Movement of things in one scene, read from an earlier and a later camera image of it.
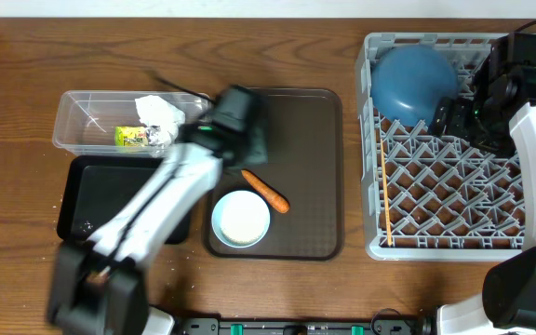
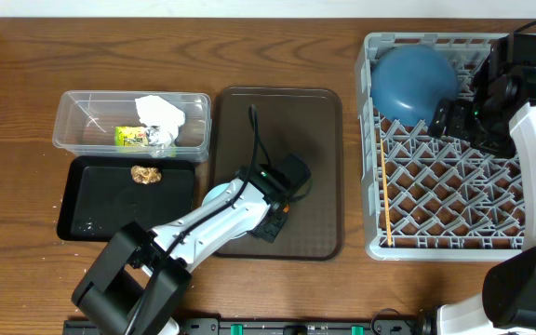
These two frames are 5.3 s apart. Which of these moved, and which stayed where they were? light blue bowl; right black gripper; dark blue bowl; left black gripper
Moved: left black gripper; light blue bowl
Stayed: right black gripper; dark blue bowl
